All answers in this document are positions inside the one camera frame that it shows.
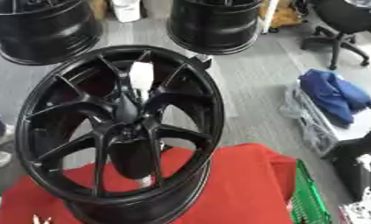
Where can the black office chair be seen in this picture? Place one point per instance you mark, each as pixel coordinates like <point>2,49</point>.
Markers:
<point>347,17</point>

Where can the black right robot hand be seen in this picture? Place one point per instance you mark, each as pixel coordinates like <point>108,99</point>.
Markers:
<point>354,172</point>

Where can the small white object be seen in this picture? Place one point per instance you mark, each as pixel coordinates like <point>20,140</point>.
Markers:
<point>41,219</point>

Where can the white container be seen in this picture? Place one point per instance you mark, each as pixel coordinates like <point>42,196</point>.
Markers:
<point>126,10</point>

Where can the white box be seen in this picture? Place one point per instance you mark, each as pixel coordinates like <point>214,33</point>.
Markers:
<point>354,125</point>

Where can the yellow bag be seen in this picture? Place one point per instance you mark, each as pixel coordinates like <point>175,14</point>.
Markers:
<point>285,14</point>

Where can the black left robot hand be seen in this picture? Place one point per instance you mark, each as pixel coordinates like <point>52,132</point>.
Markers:
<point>132,157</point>

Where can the black wheel rim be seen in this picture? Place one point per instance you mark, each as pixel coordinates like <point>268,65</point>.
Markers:
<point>214,26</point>
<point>45,32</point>

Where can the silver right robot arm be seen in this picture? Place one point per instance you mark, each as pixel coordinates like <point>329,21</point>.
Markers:
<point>364,210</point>

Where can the green plastic crate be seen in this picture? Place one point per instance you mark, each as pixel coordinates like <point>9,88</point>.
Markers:
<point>308,201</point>

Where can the black spoked wheel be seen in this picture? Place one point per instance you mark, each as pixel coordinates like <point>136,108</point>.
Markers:
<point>66,96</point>

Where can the blue cloth bundle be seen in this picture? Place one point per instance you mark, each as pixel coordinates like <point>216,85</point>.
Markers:
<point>331,96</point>

